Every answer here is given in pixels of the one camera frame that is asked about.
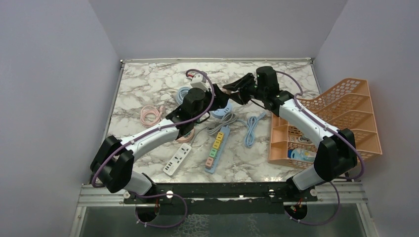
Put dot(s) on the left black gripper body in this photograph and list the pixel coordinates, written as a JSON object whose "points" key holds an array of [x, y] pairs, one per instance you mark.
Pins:
{"points": [[218, 103]]}

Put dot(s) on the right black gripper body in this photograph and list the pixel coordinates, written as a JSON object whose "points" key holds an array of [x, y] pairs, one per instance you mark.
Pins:
{"points": [[253, 91]]}

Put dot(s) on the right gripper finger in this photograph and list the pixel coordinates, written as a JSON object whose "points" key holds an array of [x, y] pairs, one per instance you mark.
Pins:
{"points": [[246, 80], [236, 98]]}

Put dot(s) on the yellow charger plug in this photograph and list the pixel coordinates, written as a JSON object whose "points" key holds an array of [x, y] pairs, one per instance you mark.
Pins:
{"points": [[220, 136]]}

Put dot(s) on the yellow charger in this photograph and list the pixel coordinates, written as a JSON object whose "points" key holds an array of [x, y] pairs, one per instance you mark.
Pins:
{"points": [[216, 144]]}

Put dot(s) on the green charger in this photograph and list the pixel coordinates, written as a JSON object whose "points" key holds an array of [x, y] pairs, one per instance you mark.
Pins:
{"points": [[213, 153]]}

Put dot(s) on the pink charger front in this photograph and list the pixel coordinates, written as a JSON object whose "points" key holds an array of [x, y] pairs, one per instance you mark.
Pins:
{"points": [[209, 163]]}

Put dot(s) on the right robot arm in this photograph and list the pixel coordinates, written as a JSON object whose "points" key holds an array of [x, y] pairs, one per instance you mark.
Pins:
{"points": [[336, 150]]}

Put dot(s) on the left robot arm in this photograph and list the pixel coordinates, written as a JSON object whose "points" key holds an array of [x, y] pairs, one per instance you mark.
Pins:
{"points": [[112, 166]]}

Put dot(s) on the blue round power strip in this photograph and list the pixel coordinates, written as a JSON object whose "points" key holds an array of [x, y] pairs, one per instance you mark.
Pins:
{"points": [[220, 113]]}

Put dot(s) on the blue long power strip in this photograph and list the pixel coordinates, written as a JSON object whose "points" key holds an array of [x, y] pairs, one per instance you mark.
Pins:
{"points": [[226, 130]]}

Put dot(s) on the pink round power strip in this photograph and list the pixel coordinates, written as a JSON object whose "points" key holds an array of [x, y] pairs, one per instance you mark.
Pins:
{"points": [[186, 138]]}

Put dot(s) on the white power strip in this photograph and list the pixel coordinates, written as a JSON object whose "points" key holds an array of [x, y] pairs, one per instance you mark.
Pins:
{"points": [[176, 160]]}

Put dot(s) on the orange plastic file rack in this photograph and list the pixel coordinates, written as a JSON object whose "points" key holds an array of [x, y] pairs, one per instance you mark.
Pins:
{"points": [[347, 104]]}

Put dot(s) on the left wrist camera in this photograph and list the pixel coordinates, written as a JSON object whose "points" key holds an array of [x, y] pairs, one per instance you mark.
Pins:
{"points": [[198, 81]]}

